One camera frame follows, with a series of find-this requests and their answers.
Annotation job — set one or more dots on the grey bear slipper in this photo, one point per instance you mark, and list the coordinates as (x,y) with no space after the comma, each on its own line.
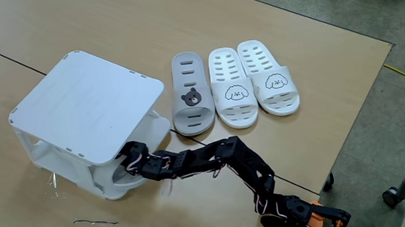
(202,106)
(106,176)

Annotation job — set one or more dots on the white poodle slipper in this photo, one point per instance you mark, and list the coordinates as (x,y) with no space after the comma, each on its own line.
(249,94)
(284,89)

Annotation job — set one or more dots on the white two-shelf shoe rack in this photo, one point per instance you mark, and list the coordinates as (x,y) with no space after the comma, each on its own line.
(86,102)

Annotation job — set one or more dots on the clear tape strip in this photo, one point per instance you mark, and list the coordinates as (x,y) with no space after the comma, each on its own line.
(97,222)

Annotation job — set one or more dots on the clear tape piece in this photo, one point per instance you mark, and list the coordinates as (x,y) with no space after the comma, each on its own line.
(54,180)

